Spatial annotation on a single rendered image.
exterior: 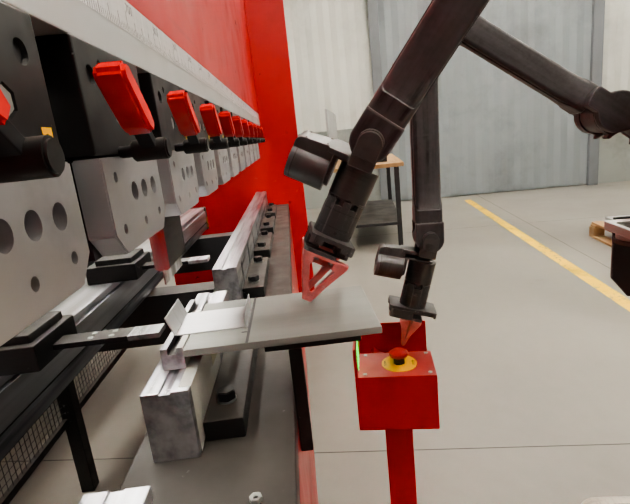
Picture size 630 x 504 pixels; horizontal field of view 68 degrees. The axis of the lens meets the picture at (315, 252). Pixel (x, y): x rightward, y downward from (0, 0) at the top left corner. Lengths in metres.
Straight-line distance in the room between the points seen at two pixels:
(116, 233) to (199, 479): 0.34
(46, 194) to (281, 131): 2.54
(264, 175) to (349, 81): 5.54
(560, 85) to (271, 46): 2.03
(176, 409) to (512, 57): 0.85
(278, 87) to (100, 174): 2.47
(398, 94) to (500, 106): 7.87
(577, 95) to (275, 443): 0.83
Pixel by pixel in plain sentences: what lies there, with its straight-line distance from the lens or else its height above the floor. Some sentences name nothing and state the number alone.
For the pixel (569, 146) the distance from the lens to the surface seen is 8.84.
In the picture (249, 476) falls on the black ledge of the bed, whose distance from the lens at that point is 0.61.
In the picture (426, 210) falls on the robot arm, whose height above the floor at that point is 1.08.
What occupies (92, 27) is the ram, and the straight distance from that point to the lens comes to 0.45.
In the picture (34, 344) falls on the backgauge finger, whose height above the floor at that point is 1.02.
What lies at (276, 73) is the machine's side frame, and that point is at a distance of 2.84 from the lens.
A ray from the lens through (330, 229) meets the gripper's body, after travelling 0.66.
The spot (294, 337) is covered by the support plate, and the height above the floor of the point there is 1.00.
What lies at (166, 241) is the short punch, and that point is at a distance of 0.65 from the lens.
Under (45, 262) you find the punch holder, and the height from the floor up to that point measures 1.20.
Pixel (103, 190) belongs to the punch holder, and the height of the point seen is 1.23.
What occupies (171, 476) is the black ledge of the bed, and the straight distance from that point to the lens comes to 0.65.
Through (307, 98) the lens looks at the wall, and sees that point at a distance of 8.25.
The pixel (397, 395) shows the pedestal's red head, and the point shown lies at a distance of 0.99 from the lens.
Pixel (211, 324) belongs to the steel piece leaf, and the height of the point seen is 1.00.
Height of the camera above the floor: 1.25
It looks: 14 degrees down
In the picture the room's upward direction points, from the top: 6 degrees counter-clockwise
